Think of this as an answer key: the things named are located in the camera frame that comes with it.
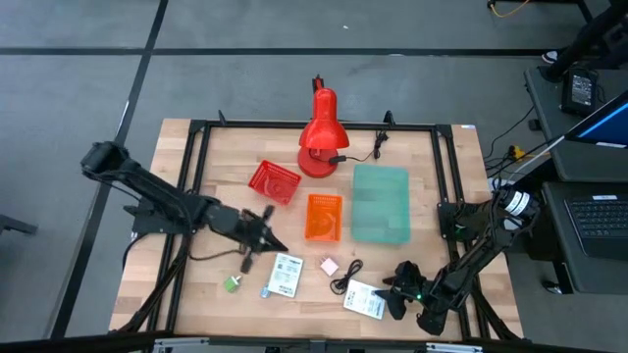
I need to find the black side desk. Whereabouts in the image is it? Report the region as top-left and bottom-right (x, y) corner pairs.
(522, 66), (628, 295)

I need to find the black laptop with keyboard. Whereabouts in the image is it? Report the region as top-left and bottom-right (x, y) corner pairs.
(542, 180), (628, 295)

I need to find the black furniture leg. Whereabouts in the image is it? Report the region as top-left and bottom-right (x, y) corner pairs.
(0, 214), (39, 236)

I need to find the laptop with lit screen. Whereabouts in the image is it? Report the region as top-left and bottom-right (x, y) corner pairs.
(549, 92), (628, 182)

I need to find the black USB cable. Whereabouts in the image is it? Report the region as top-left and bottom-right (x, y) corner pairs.
(329, 258), (364, 296)

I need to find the black aluminium rig frame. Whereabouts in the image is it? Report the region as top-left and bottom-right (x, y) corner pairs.
(115, 110), (522, 342)

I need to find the black lamp power cable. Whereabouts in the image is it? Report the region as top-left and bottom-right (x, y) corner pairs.
(308, 127), (392, 166)

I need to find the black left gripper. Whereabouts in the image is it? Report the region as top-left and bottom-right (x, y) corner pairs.
(208, 204), (289, 274)

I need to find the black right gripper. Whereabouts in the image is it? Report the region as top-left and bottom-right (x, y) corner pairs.
(374, 261), (433, 321)

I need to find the red plastic basket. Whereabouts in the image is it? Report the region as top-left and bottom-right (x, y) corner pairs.
(247, 159), (303, 206)

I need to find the white card reader box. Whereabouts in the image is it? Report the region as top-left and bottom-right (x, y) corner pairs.
(267, 252), (304, 299)
(342, 278), (388, 321)

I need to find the black power adapter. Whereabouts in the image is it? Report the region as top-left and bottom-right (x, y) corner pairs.
(561, 68), (600, 118)

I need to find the orange plastic basket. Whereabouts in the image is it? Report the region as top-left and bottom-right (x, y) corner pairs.
(304, 193), (343, 243)

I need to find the red desk lamp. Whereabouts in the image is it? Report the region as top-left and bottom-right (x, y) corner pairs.
(296, 73), (351, 179)

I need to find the person's leg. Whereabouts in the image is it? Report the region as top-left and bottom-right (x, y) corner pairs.
(542, 0), (628, 83)

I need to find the silver metal bracket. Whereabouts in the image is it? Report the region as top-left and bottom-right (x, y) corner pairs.
(152, 336), (212, 353)
(425, 341), (485, 353)

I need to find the teal plastic bin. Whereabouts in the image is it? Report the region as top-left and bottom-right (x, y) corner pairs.
(350, 164), (412, 244)

